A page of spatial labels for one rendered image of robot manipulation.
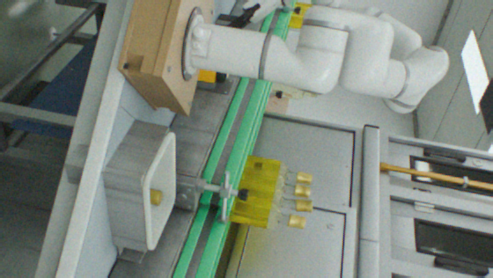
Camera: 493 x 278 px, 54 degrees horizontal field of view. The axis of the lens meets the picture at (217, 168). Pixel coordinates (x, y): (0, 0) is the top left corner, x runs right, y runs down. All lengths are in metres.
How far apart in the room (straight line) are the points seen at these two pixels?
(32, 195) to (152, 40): 0.85
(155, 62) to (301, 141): 1.02
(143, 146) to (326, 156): 0.94
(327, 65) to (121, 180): 0.46
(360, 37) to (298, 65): 0.14
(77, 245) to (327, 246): 0.77
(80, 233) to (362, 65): 0.65
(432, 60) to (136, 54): 0.64
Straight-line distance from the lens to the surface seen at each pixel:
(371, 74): 1.06
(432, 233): 1.68
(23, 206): 1.61
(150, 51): 0.92
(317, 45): 1.00
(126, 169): 0.94
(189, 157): 1.24
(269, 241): 1.43
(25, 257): 1.47
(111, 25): 1.07
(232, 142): 1.32
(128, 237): 1.06
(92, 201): 0.94
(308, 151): 1.80
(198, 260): 1.16
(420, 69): 1.15
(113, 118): 0.95
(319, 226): 1.50
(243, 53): 1.00
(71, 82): 1.58
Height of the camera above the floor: 1.09
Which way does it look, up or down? 8 degrees down
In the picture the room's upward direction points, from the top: 102 degrees clockwise
